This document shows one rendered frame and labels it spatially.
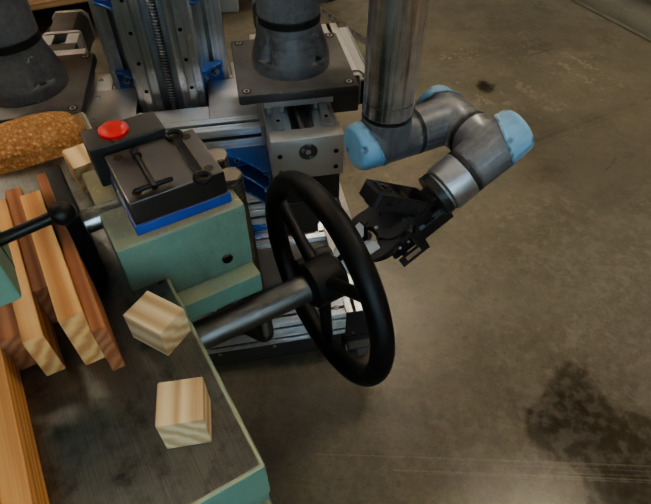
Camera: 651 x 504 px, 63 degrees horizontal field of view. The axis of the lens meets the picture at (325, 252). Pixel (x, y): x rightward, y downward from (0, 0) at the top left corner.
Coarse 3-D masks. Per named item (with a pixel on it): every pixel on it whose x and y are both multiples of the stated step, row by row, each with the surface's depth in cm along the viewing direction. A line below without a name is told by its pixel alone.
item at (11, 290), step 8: (0, 248) 41; (8, 248) 44; (0, 256) 40; (8, 256) 42; (0, 264) 39; (8, 264) 41; (0, 272) 39; (8, 272) 40; (0, 280) 39; (8, 280) 40; (16, 280) 42; (0, 288) 40; (8, 288) 40; (16, 288) 41; (0, 296) 40; (8, 296) 41; (16, 296) 41; (0, 304) 41
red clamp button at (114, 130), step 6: (114, 120) 54; (102, 126) 53; (108, 126) 53; (114, 126) 53; (120, 126) 53; (126, 126) 54; (102, 132) 53; (108, 132) 53; (114, 132) 53; (120, 132) 53; (126, 132) 53; (102, 138) 53; (108, 138) 53; (114, 138) 53; (120, 138) 53
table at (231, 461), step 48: (0, 192) 65; (96, 240) 60; (96, 288) 55; (144, 288) 55; (192, 288) 59; (240, 288) 60; (192, 336) 51; (48, 384) 48; (96, 384) 48; (144, 384) 48; (48, 432) 45; (96, 432) 45; (144, 432) 45; (240, 432) 45; (48, 480) 42; (96, 480) 42; (144, 480) 42; (192, 480) 42; (240, 480) 42
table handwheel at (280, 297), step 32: (288, 192) 63; (320, 192) 57; (288, 224) 69; (352, 224) 55; (288, 256) 78; (320, 256) 67; (352, 256) 54; (288, 288) 64; (320, 288) 64; (352, 288) 59; (224, 320) 61; (256, 320) 63; (320, 320) 72; (384, 320) 55; (384, 352) 57
